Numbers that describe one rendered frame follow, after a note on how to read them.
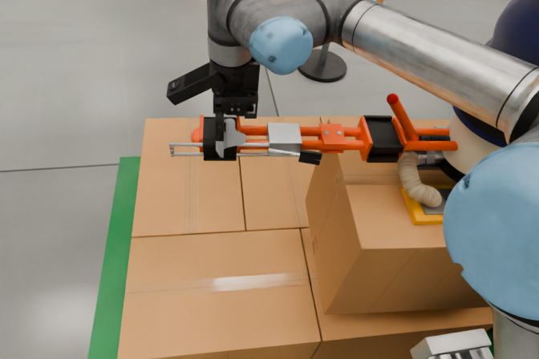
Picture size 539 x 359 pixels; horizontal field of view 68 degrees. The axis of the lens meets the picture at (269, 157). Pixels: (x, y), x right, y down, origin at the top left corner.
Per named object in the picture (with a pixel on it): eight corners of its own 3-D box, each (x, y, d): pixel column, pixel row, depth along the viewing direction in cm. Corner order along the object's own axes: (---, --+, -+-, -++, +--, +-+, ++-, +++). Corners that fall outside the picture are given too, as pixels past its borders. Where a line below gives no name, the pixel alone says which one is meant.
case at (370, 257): (463, 198, 147) (526, 120, 117) (515, 306, 121) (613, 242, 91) (304, 199, 140) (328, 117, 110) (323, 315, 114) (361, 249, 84)
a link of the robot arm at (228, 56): (206, 46, 62) (208, 18, 67) (207, 70, 65) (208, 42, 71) (254, 47, 63) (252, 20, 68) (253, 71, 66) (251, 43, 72)
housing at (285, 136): (295, 135, 90) (298, 121, 86) (299, 158, 85) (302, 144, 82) (265, 135, 89) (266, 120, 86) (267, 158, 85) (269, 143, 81)
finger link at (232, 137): (245, 163, 78) (247, 119, 74) (215, 163, 78) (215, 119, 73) (245, 156, 81) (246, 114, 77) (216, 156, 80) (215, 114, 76)
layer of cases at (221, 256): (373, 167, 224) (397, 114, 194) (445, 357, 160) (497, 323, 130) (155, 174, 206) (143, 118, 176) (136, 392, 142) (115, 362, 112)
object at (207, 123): (239, 131, 89) (240, 114, 85) (240, 156, 84) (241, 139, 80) (200, 131, 88) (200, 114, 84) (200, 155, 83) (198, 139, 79)
